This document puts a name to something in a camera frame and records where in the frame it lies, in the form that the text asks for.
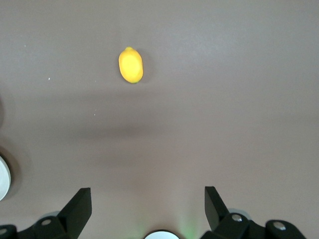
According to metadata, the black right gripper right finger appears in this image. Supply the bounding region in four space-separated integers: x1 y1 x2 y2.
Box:
201 186 308 239

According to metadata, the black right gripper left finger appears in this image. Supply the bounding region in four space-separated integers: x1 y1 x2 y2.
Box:
0 188 93 239

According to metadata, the yellow lemon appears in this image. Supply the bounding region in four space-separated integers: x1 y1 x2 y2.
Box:
118 46 145 84

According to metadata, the beige round plate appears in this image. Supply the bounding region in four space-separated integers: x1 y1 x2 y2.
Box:
0 155 12 202

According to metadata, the brown table cover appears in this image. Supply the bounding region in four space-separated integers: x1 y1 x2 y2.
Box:
0 0 319 239

